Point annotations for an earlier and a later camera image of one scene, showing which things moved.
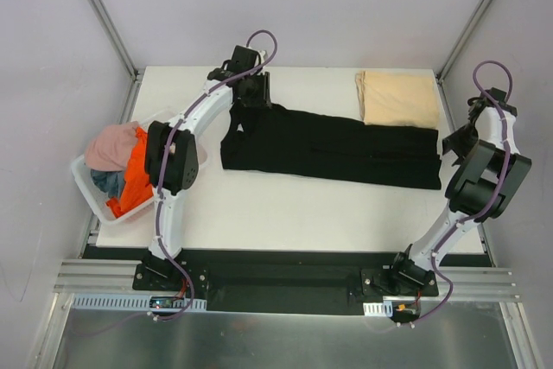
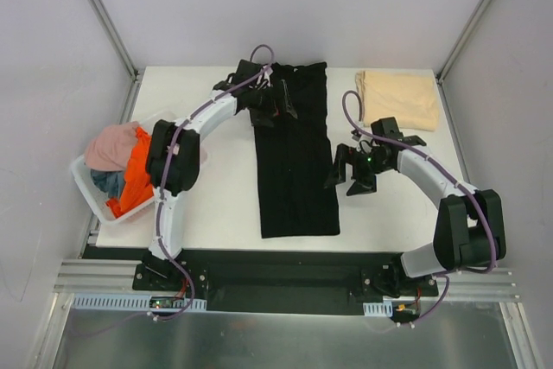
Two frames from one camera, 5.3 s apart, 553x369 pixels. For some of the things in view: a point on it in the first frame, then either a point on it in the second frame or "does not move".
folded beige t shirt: x=397 y=99 does not move
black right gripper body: x=459 y=144 → x=357 y=168
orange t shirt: x=136 y=189 does not move
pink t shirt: x=111 y=149 does not move
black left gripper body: x=255 y=95 → x=268 y=101
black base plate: x=287 y=282 does not move
